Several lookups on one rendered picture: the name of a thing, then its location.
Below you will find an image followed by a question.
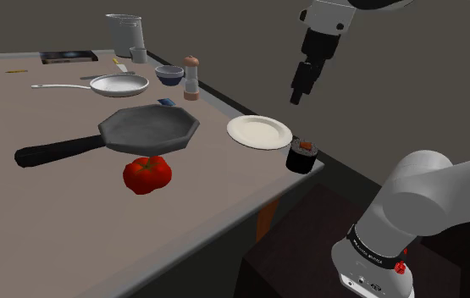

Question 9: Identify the silver frying pan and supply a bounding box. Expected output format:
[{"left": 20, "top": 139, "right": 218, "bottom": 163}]
[{"left": 30, "top": 73, "right": 151, "bottom": 99}]

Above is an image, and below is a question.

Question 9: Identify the small grey cup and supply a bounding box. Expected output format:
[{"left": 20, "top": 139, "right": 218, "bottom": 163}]
[{"left": 129, "top": 46, "right": 149, "bottom": 65}]

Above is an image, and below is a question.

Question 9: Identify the red tomato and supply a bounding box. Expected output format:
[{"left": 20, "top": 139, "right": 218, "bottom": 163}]
[{"left": 122, "top": 155, "right": 174, "bottom": 196}]

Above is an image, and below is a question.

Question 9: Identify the blue bowl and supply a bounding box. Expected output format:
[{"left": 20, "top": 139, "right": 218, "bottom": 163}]
[{"left": 154, "top": 64, "right": 185, "bottom": 87}]

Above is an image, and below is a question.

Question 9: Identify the brown and clear pepper mill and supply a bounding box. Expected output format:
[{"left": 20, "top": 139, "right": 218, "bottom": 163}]
[{"left": 182, "top": 54, "right": 201, "bottom": 102}]

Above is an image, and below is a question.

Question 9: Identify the white plate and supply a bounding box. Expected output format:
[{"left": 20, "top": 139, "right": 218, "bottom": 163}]
[{"left": 225, "top": 114, "right": 294, "bottom": 152}]

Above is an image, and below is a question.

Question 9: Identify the tall grey metal pot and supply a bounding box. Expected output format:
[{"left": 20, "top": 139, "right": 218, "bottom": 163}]
[{"left": 105, "top": 13, "right": 147, "bottom": 58}]

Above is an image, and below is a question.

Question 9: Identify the dark book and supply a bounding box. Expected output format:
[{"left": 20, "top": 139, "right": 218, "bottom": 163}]
[{"left": 39, "top": 50, "right": 100, "bottom": 66}]

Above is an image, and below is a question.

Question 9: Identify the dark octagonal frying pan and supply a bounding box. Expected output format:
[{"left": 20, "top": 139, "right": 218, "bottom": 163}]
[{"left": 14, "top": 103, "right": 202, "bottom": 169}]

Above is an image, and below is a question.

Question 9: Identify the black sushi roll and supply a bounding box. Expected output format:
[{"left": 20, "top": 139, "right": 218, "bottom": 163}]
[{"left": 285, "top": 135, "right": 320, "bottom": 175}]

